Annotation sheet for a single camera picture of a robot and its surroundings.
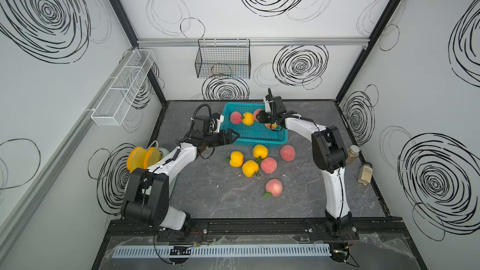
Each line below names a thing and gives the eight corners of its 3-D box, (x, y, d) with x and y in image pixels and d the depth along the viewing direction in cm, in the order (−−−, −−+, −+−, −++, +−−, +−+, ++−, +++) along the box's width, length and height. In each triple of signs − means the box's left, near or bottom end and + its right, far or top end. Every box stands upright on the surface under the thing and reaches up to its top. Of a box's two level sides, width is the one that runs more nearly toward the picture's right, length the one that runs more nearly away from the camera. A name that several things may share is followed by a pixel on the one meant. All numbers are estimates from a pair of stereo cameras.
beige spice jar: (356, 180, 88) (360, 178, 86) (361, 163, 94) (364, 160, 91) (366, 185, 87) (370, 183, 84) (370, 167, 93) (373, 164, 90)
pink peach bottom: (271, 200, 83) (273, 196, 78) (263, 187, 86) (264, 183, 82) (283, 192, 85) (285, 188, 80) (274, 180, 88) (276, 175, 84)
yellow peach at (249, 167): (240, 170, 91) (239, 166, 88) (249, 160, 94) (249, 157, 91) (250, 179, 88) (250, 176, 85) (259, 169, 91) (260, 165, 88)
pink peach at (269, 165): (261, 174, 90) (262, 168, 86) (260, 162, 94) (261, 157, 90) (276, 174, 90) (278, 168, 86) (275, 162, 94) (276, 157, 90)
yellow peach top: (257, 163, 93) (257, 158, 89) (251, 151, 97) (251, 147, 94) (269, 158, 95) (270, 153, 91) (263, 147, 99) (263, 142, 95)
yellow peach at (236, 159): (226, 163, 93) (226, 159, 90) (234, 153, 97) (234, 148, 93) (238, 170, 91) (238, 166, 87) (246, 159, 95) (246, 155, 91)
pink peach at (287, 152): (281, 161, 95) (282, 156, 91) (279, 150, 99) (281, 145, 95) (294, 161, 95) (296, 156, 91) (291, 150, 99) (293, 145, 95)
